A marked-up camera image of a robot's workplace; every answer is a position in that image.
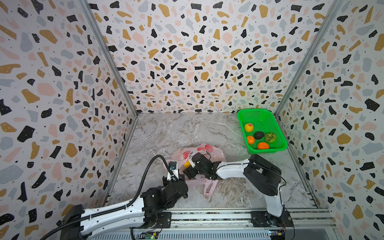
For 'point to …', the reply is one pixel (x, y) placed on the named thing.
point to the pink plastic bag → (182, 155)
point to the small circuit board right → (277, 234)
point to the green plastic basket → (262, 120)
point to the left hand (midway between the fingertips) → (181, 168)
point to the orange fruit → (263, 145)
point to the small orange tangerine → (250, 139)
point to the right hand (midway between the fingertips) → (185, 165)
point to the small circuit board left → (151, 235)
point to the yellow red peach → (249, 127)
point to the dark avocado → (259, 135)
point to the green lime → (270, 137)
